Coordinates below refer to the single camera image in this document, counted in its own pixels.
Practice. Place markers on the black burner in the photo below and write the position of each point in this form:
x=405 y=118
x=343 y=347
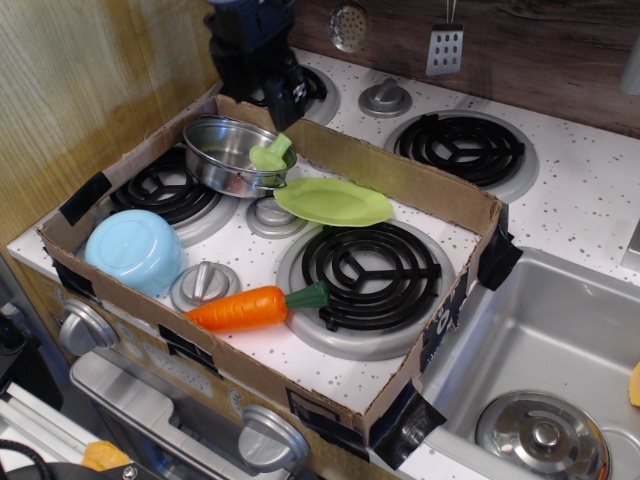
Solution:
x=477 y=147
x=167 y=189
x=385 y=282
x=323 y=99

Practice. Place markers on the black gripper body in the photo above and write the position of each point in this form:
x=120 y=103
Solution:
x=250 y=29

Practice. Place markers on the right silver oven knob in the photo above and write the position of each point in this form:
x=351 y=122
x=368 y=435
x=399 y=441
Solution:
x=267 y=442

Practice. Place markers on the orange object bottom left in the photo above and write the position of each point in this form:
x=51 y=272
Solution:
x=102 y=455

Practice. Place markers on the silver stovetop knob centre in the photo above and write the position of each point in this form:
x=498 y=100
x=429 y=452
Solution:
x=267 y=219

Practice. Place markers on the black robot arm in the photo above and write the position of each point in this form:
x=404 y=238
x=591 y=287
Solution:
x=250 y=50

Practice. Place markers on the steel pot lid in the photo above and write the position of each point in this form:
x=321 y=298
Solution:
x=544 y=434

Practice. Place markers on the silver oven door handle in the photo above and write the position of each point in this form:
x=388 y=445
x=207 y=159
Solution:
x=178 y=437

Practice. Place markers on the silver stovetop knob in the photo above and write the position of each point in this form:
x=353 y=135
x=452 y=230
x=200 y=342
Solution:
x=203 y=283
x=267 y=219
x=385 y=100

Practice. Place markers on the small steel pan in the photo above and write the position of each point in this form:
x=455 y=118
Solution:
x=218 y=156

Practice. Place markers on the front right black burner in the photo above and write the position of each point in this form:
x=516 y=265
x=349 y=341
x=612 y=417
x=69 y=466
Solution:
x=385 y=282

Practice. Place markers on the brown cardboard fence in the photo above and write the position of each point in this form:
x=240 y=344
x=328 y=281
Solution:
x=361 y=418

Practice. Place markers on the left silver oven knob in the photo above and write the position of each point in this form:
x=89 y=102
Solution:
x=84 y=329

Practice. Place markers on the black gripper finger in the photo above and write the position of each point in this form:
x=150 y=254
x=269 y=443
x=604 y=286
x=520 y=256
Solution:
x=285 y=97
x=242 y=77

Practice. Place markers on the silver oven knob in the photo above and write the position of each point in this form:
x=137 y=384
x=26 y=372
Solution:
x=267 y=442
x=84 y=329

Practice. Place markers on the stainless steel sink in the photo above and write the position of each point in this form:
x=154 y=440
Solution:
x=552 y=326

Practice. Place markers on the silver stovetop knob front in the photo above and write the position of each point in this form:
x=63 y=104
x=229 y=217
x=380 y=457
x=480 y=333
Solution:
x=203 y=283

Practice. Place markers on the front left black burner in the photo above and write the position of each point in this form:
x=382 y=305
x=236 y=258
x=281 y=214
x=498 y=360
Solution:
x=167 y=189

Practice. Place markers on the orange object in sink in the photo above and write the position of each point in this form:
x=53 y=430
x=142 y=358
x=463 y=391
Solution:
x=634 y=386

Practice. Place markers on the silver stovetop knob back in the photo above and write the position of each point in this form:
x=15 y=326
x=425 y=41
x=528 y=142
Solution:
x=385 y=100

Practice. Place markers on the hanging steel strainer spoon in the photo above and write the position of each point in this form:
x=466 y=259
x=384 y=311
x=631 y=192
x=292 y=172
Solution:
x=349 y=26

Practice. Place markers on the hanging steel slotted spatula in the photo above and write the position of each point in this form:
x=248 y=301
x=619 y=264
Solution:
x=445 y=44

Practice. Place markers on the back right black burner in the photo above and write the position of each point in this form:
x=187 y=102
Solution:
x=477 y=147

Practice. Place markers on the light blue upturned bowl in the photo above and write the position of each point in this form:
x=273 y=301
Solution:
x=139 y=249

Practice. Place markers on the green toy broccoli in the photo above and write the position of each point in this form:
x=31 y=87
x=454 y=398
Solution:
x=271 y=158

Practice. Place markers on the orange toy carrot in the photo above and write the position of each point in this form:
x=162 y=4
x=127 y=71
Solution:
x=258 y=308

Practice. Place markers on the light green plastic plate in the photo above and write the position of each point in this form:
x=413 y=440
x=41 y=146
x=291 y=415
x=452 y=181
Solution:
x=334 y=202

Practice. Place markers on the back left black burner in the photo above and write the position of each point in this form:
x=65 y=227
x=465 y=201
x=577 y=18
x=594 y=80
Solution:
x=323 y=99

